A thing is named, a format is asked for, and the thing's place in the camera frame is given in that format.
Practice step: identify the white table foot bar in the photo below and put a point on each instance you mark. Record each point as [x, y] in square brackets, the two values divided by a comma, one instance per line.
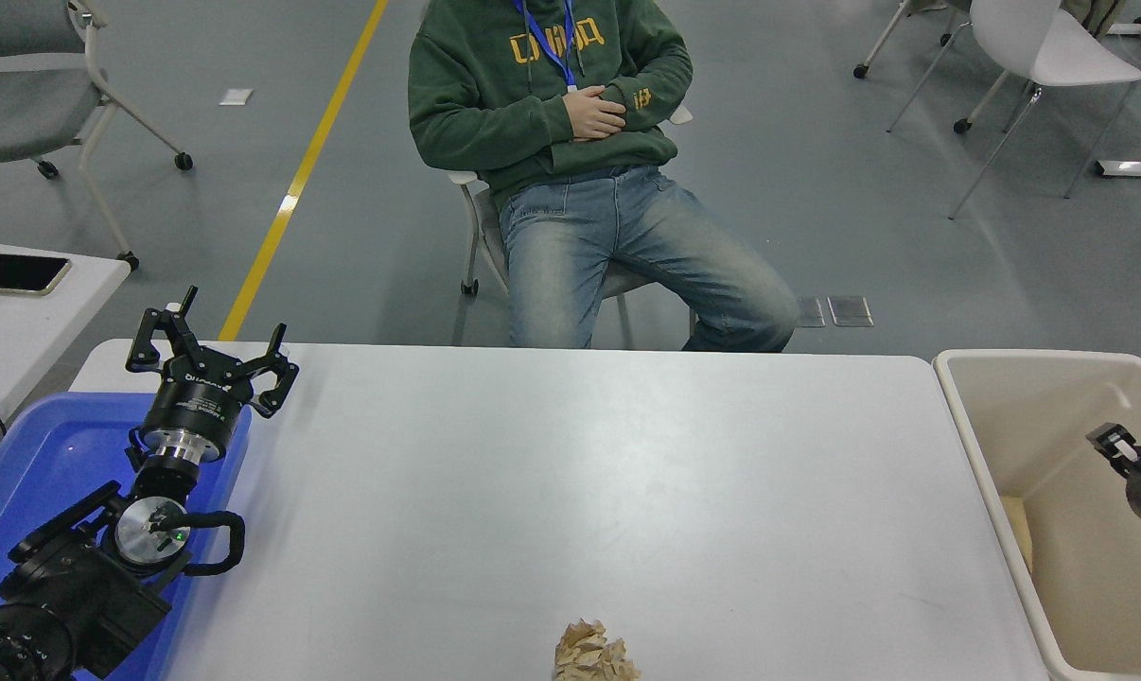
[1124, 29]
[1138, 169]

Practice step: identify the large pale plastic bin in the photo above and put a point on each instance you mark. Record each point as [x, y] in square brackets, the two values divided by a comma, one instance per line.
[1034, 407]

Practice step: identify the white-legged castor chair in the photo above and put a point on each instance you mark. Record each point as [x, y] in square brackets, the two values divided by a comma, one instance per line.
[859, 70]

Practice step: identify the tan paper sheet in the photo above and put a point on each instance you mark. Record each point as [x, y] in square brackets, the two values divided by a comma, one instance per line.
[1017, 530]

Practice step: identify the person's left hand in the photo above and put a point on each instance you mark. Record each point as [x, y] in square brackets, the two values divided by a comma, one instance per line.
[594, 113]

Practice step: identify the grey castor chair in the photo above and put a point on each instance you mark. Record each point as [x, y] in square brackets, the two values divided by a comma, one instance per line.
[22, 113]

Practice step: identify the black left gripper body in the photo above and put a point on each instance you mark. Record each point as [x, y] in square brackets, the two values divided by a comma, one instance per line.
[197, 405]

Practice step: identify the tan paper ball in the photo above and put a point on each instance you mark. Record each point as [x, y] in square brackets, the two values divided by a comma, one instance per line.
[594, 654]

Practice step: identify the black smartphone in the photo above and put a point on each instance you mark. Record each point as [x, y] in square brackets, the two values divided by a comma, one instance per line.
[17, 272]

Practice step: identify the blue plastic tray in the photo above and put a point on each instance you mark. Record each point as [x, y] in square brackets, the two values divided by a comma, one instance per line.
[50, 454]

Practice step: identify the white shell chair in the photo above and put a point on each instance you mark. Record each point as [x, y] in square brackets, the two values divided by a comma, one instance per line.
[1053, 52]

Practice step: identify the white side table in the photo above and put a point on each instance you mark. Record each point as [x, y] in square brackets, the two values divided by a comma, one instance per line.
[31, 331]

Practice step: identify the metal floor plate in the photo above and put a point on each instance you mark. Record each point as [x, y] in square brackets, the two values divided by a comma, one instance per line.
[850, 311]
[813, 314]

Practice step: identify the person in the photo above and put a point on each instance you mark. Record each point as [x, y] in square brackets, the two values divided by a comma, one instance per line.
[495, 104]

